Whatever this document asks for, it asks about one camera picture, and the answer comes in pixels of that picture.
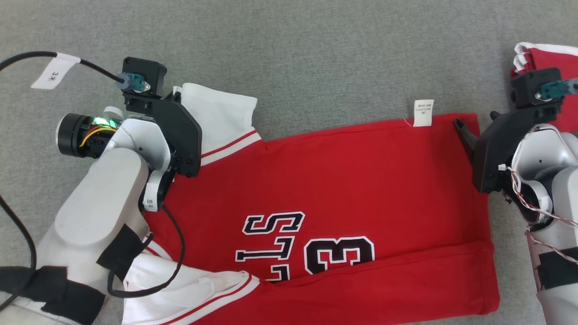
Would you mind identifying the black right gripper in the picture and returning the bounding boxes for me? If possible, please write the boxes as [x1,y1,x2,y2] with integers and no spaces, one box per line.
[453,102,564,195]

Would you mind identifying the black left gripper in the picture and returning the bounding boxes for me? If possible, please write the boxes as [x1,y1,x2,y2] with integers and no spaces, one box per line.
[123,90,202,177]

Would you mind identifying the red shorts with white stripe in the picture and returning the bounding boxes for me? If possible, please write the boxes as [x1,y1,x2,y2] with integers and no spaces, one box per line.
[510,42,578,134]

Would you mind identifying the red white jersey shirt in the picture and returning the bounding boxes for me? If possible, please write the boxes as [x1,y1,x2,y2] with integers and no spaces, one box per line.
[121,83,501,325]

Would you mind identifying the grey fabric sofa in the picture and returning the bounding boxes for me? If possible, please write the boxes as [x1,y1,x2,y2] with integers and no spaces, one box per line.
[0,0,578,325]

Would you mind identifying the red white twisted wires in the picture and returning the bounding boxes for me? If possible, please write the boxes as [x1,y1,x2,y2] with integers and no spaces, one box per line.
[498,164,578,267]

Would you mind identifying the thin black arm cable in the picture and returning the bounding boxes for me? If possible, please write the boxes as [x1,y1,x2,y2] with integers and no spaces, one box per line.
[107,205,186,298]

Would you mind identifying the white paper cable label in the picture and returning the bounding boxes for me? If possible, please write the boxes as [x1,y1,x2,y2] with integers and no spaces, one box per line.
[31,53,82,90]

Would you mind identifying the black camera cable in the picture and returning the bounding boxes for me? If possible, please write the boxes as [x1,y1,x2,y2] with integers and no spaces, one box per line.
[0,51,126,312]

